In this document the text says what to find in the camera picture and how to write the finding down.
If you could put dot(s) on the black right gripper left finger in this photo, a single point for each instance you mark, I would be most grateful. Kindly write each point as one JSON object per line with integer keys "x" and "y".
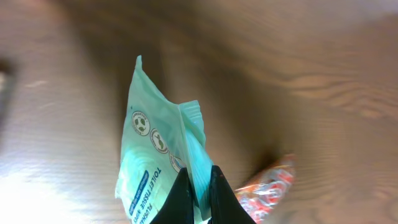
{"x": 178, "y": 207}

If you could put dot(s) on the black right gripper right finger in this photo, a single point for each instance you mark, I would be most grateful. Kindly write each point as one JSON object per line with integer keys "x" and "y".
{"x": 225, "y": 208}

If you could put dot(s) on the red chocolate bar wrapper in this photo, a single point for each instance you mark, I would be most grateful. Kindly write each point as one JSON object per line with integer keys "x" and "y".
{"x": 265, "y": 190}

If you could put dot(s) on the teal wet wipes pack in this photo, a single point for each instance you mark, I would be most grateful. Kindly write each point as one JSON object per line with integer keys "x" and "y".
{"x": 159, "y": 139}

